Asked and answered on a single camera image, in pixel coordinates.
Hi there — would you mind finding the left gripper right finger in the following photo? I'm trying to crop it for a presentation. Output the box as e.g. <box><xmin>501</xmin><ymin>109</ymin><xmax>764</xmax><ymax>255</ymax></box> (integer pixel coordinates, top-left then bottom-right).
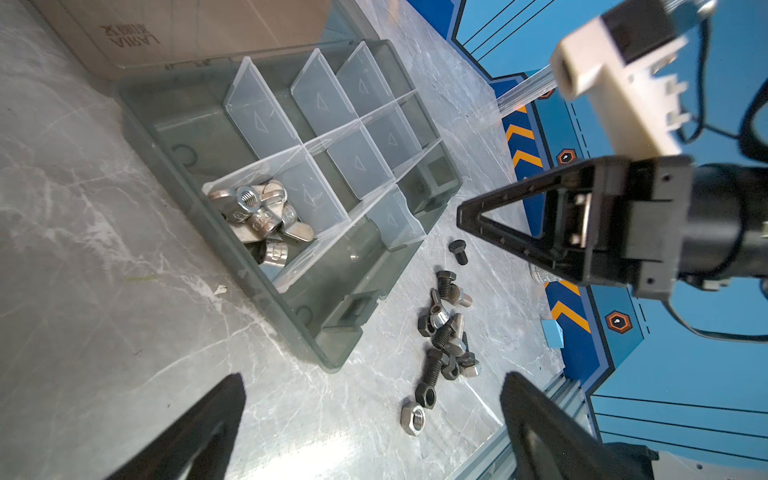
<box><xmin>500</xmin><ymin>372</ymin><xmax>654</xmax><ymax>479</ymax></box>

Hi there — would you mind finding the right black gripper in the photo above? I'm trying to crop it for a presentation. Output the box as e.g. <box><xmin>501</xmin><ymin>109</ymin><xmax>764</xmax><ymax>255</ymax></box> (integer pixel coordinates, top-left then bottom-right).
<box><xmin>456</xmin><ymin>155</ymin><xmax>694</xmax><ymax>300</ymax></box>

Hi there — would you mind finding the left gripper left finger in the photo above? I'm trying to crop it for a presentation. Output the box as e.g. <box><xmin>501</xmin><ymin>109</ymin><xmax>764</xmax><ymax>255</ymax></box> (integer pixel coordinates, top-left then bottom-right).
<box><xmin>109</xmin><ymin>373</ymin><xmax>246</xmax><ymax>479</ymax></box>

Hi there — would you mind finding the grey plastic organizer box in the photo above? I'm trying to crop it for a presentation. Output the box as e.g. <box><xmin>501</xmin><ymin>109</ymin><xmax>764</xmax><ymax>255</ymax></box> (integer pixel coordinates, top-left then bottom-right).
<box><xmin>32</xmin><ymin>1</ymin><xmax>462</xmax><ymax>373</ymax></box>

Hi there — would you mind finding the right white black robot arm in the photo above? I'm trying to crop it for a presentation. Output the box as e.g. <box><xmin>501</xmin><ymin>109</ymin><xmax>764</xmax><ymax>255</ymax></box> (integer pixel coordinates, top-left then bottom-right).
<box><xmin>457</xmin><ymin>89</ymin><xmax>767</xmax><ymax>300</ymax></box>

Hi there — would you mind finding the pile of screws and nuts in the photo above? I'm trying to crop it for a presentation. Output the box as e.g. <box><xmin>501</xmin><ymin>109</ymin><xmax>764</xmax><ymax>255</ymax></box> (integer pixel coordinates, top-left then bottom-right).
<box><xmin>417</xmin><ymin>270</ymin><xmax>481</xmax><ymax>385</ymax></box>

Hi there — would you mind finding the black bolt far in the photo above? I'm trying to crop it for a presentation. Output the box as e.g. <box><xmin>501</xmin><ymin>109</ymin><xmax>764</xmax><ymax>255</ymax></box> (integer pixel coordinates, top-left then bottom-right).
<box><xmin>448</xmin><ymin>239</ymin><xmax>468</xmax><ymax>266</ymax></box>

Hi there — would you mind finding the blue triangular block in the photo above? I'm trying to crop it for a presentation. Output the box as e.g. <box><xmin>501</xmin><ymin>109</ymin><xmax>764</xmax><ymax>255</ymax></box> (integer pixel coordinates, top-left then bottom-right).
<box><xmin>541</xmin><ymin>319</ymin><xmax>565</xmax><ymax>350</ymax></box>

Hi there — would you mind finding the black hex nut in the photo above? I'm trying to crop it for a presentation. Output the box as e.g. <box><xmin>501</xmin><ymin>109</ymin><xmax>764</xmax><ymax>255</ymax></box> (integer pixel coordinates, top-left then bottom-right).
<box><xmin>415</xmin><ymin>382</ymin><xmax>436</xmax><ymax>410</ymax></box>

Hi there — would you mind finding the silver hex nut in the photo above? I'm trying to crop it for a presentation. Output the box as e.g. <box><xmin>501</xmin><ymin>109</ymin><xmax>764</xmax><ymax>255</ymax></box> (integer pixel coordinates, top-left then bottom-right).
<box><xmin>400</xmin><ymin>402</ymin><xmax>426</xmax><ymax>436</ymax></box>

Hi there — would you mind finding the aluminium front rail frame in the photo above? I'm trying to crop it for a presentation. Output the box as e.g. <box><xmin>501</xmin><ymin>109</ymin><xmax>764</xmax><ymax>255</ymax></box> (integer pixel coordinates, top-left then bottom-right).
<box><xmin>443</xmin><ymin>371</ymin><xmax>601</xmax><ymax>480</ymax></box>

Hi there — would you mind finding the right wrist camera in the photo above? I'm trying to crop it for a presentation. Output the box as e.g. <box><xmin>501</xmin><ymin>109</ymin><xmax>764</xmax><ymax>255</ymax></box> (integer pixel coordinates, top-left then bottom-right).
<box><xmin>549</xmin><ymin>1</ymin><xmax>717</xmax><ymax>160</ymax></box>

